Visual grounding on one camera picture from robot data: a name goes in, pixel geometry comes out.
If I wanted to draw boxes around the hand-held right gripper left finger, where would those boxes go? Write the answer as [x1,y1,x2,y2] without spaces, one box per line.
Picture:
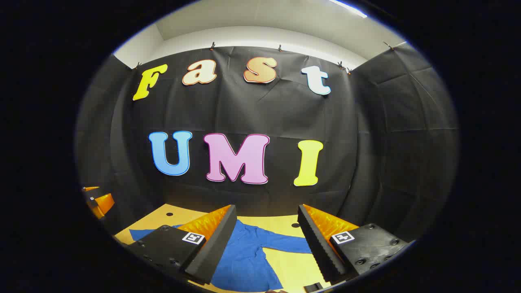
[122,205,237,285]

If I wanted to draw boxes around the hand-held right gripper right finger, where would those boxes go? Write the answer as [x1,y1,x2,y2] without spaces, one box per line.
[297,204,409,285]

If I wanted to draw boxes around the blue shirt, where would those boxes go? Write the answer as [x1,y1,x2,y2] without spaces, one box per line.
[129,220,313,293]

